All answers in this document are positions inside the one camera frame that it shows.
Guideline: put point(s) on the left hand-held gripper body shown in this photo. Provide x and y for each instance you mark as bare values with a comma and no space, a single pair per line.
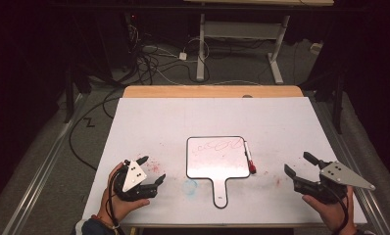
134,174

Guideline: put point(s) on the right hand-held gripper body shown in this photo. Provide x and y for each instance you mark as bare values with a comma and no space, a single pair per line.
340,176

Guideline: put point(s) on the red whiteboard marker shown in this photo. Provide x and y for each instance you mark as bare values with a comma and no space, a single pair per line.
249,158

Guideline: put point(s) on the person's left hand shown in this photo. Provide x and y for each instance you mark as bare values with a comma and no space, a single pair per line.
118,207

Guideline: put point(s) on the person's right hand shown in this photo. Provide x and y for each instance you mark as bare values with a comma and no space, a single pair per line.
330,215

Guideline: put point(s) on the large white table sheet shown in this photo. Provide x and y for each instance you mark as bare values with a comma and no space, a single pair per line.
170,130

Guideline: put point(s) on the wooden table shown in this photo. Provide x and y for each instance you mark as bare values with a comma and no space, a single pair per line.
183,91

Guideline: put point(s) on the black metal stand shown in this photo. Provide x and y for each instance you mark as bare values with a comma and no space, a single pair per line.
69,94

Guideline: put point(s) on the white power strip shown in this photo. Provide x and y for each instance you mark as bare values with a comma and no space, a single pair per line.
316,48

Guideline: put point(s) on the white power adapter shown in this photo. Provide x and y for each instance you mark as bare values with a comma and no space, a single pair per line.
183,56

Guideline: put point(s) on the aluminium floor rail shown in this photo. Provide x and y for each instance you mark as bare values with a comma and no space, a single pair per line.
363,196
42,173

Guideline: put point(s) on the white desk frame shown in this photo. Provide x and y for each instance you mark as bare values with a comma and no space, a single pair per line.
238,31

